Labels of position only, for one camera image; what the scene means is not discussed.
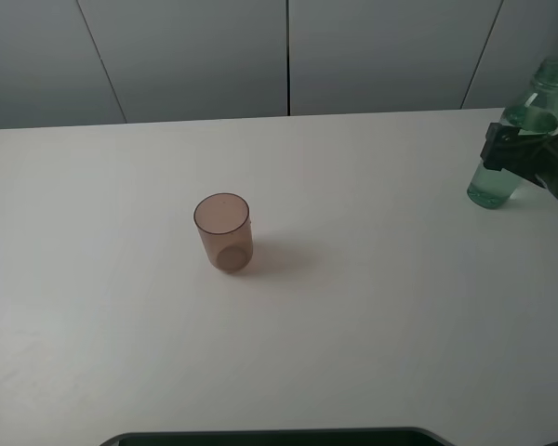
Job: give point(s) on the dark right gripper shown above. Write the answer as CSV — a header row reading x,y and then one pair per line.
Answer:
x,y
530,157

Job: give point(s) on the green water bottle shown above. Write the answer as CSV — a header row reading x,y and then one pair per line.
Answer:
x,y
534,112

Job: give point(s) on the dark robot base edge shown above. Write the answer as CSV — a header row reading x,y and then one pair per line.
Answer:
x,y
330,436

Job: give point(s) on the pink translucent plastic cup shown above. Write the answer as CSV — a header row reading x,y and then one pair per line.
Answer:
x,y
223,223

